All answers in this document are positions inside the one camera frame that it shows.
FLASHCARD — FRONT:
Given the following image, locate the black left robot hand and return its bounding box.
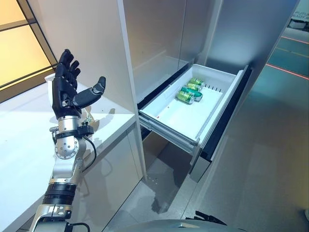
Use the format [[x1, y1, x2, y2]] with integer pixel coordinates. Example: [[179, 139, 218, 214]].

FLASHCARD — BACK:
[[51, 49, 107, 120]]

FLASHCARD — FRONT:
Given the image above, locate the white fridge drawer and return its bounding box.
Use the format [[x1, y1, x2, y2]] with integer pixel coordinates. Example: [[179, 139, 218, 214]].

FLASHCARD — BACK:
[[138, 63, 252, 183]]

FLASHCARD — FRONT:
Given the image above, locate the silver fridge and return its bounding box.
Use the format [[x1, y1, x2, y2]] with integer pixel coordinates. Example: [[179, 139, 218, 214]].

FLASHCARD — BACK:
[[116, 0, 301, 183]]

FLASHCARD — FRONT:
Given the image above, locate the white counter cabinet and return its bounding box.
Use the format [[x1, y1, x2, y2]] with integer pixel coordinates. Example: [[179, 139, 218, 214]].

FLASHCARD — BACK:
[[0, 81, 147, 232]]

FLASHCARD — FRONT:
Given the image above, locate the green drink can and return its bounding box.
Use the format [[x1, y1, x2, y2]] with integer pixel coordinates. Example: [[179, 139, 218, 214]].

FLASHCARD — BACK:
[[187, 77, 206, 91], [181, 86, 203, 102], [175, 89, 195, 104]]

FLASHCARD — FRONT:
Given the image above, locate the grey robot torso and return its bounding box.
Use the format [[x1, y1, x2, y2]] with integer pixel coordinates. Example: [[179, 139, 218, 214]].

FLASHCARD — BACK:
[[123, 210, 247, 232]]

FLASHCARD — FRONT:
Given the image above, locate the dark window frame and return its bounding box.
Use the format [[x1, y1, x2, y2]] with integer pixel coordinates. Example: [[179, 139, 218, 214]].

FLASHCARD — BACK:
[[0, 0, 58, 103]]

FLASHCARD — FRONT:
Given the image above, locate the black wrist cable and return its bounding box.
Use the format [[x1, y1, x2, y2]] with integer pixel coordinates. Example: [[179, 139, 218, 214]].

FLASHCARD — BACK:
[[79, 135, 97, 173]]

